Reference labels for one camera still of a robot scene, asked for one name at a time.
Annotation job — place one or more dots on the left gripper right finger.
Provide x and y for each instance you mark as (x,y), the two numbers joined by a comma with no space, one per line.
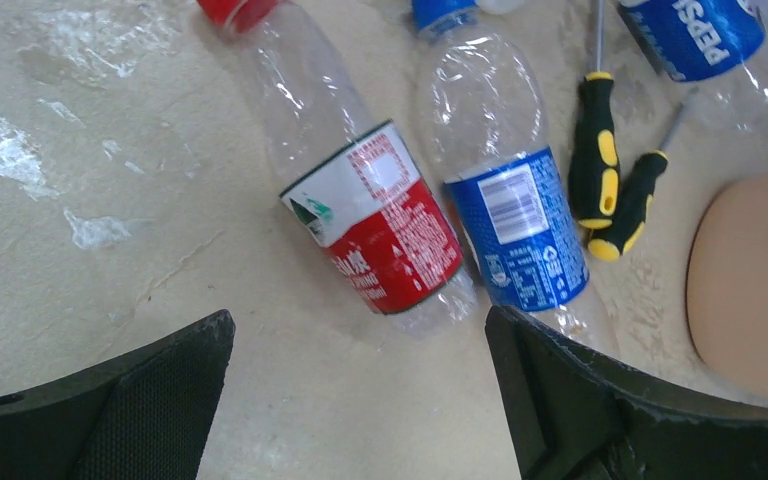
(576,413)

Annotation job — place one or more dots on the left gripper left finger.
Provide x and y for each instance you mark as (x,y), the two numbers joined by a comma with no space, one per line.
(145,414)

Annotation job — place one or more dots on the small red cap bottle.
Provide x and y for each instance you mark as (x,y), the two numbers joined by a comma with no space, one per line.
(347,177)

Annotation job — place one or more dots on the orange plastic bin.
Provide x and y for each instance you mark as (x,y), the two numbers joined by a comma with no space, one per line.
(727,285)

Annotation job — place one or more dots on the right yellow black screwdriver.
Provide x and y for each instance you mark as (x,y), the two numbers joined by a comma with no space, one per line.
(637,193)

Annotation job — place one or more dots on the yellow black screwdriver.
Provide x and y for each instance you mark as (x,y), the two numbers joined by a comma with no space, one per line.
(637,193)
(594,172)

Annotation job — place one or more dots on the left yellow black screwdriver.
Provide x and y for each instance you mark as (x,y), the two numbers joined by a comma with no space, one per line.
(594,172)

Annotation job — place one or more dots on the middle Pepsi bottle blue label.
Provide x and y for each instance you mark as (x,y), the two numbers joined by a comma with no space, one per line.
(482,124)

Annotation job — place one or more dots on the pepsi bottle blue label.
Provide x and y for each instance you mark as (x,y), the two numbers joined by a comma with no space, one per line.
(718,49)
(482,124)

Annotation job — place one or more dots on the far Pepsi bottle blue label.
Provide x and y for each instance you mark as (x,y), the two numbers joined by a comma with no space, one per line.
(718,49)

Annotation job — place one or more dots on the white PVC pipe frame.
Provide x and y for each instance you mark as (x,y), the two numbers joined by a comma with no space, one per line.
(500,7)

